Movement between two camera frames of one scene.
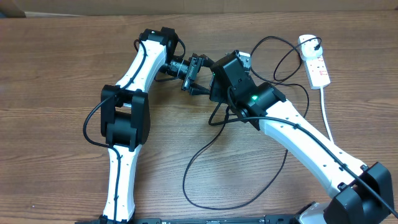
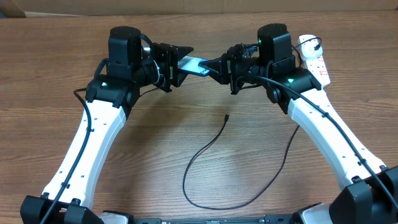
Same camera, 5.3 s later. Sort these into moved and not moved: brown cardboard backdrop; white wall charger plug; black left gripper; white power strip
Moved: black left gripper
Not moved: white power strip; brown cardboard backdrop; white wall charger plug
